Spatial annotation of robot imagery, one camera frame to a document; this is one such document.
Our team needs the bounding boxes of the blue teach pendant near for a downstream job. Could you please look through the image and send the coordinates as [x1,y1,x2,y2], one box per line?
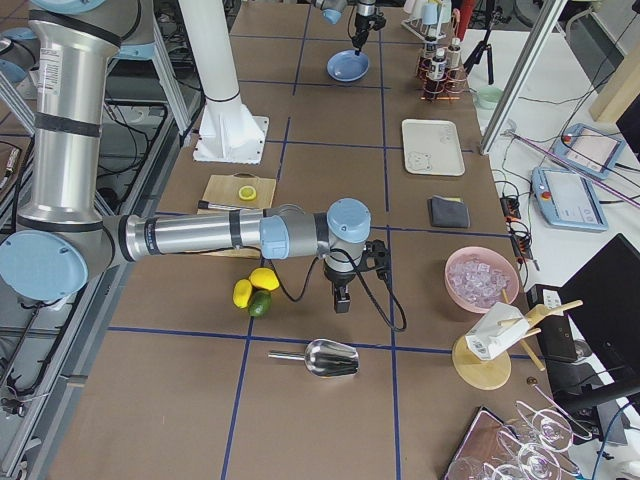
[531,167,609,232]

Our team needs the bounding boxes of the pink reach stick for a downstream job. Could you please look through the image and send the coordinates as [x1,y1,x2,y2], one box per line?
[502,127,640,207]

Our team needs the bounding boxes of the yellow lemon front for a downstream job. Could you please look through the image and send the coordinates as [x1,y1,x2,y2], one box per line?
[248,267,280,291]

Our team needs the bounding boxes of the tea bottle white cap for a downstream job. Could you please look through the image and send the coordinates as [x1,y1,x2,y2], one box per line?
[420,36,438,81]

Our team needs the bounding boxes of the copper wire bottle rack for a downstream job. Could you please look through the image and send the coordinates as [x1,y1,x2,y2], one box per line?
[416,37,467,101]

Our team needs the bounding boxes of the black monitor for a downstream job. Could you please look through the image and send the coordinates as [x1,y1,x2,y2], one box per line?
[558,233,639,413]

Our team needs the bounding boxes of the half lemon slice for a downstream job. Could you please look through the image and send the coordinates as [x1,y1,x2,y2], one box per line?
[237,185,257,202]

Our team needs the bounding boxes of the pink ice bowl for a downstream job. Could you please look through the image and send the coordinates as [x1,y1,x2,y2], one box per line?
[444,246,520,313]

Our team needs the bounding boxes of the aluminium frame post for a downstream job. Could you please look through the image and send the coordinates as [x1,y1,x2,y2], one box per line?
[479,0,568,155]

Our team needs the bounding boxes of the white cup rack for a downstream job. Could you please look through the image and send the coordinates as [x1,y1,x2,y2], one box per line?
[401,0,460,40]

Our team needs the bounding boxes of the black tripod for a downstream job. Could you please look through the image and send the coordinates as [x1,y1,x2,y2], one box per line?
[463,0,503,85]

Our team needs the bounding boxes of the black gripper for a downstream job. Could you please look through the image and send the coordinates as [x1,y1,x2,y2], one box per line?
[351,12,386,54]
[323,252,356,314]

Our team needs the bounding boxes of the green bowl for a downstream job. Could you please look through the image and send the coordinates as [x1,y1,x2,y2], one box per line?
[475,85,503,110]

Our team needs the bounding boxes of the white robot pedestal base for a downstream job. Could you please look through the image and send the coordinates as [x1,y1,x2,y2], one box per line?
[179,0,269,164]

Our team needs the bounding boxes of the blue plate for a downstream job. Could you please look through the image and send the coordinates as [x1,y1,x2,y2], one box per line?
[326,50,370,83]

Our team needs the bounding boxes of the blue teach pendant far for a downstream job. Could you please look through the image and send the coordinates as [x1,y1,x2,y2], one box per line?
[551,123,627,180]

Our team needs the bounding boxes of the wooden stand with carton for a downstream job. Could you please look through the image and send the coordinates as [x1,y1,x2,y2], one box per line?
[452,300,583,390]

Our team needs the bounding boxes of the steel ice scoop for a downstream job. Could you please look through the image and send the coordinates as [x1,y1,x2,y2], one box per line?
[268,339,360,378]

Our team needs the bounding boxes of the yellow lemon rear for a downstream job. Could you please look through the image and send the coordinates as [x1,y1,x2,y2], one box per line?
[232,279,253,309]

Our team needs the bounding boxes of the yellow lemon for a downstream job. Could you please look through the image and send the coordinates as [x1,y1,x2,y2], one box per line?
[232,279,253,309]
[248,267,280,291]

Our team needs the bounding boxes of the wooden cutting board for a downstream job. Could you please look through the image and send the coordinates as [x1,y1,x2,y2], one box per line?
[182,172,278,260]

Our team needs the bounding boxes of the wine glasses on tray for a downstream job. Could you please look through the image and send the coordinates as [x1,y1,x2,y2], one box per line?
[442,399,593,479]

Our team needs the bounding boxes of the cream bear tray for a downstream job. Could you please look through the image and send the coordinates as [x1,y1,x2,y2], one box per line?
[401,119,465,177]

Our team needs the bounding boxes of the green lime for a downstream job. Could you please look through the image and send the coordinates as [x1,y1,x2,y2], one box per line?
[247,290,272,318]

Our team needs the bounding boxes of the blue teach pendant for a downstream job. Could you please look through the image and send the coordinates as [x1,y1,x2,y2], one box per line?
[551,123,627,180]
[531,167,609,232]

